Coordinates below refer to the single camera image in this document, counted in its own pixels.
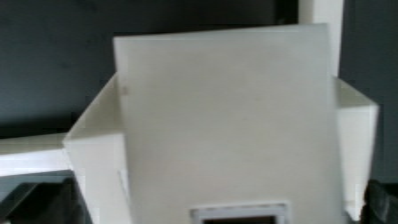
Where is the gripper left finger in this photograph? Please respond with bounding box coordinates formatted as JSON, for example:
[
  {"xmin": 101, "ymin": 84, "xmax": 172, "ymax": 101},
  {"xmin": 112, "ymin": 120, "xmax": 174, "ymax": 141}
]
[{"xmin": 0, "ymin": 178, "xmax": 92, "ymax": 224}]

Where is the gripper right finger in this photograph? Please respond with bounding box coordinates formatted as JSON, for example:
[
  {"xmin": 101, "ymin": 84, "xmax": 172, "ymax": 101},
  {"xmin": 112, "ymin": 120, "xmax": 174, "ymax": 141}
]
[{"xmin": 358, "ymin": 180, "xmax": 398, "ymax": 224}]

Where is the white cabinet body box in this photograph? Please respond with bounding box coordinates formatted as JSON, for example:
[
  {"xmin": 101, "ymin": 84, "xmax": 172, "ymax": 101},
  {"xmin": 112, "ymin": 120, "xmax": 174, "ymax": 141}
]
[{"xmin": 64, "ymin": 81, "xmax": 378, "ymax": 224}]

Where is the white cabinet top block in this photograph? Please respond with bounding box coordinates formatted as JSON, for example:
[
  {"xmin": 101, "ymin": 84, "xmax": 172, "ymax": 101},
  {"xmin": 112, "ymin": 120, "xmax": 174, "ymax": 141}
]
[{"xmin": 113, "ymin": 24, "xmax": 344, "ymax": 224}]

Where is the white U-shaped fence frame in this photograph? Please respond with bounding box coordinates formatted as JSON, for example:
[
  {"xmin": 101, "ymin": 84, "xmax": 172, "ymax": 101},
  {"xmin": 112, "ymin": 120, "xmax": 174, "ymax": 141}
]
[{"xmin": 0, "ymin": 0, "xmax": 344, "ymax": 177}]

